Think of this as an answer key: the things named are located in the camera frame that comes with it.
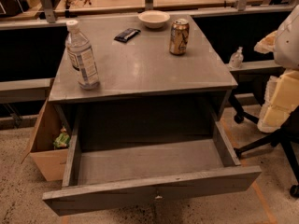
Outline green snack bag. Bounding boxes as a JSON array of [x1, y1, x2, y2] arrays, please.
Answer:
[[53, 127, 70, 149]]

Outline clear plastic water bottle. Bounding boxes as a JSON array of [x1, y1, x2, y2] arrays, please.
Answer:
[[65, 20, 99, 90]]

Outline white ceramic bowl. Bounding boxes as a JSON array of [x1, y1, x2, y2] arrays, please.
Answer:
[[138, 10, 170, 29]]

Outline small sanitizer bottle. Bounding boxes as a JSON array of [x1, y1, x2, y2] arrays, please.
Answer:
[[229, 47, 244, 68]]

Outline cardboard box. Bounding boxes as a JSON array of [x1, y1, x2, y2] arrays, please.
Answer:
[[21, 98, 68, 181]]

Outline grey metal desk rail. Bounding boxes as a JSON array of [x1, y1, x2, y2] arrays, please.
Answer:
[[0, 78, 53, 104]]

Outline orange soda can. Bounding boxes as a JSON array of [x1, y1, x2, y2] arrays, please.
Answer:
[[169, 18, 190, 55]]

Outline dark snack bar wrapper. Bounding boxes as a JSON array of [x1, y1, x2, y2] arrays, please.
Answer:
[[114, 28, 141, 43]]

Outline grey wooden cabinet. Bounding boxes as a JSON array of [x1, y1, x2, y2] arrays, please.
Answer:
[[49, 16, 237, 145]]

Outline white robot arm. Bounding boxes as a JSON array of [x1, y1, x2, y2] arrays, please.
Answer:
[[254, 6, 299, 133]]

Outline black office chair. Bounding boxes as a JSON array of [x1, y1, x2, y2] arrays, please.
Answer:
[[228, 75, 299, 199]]

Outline open grey top drawer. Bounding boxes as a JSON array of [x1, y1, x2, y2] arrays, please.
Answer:
[[43, 122, 261, 216]]

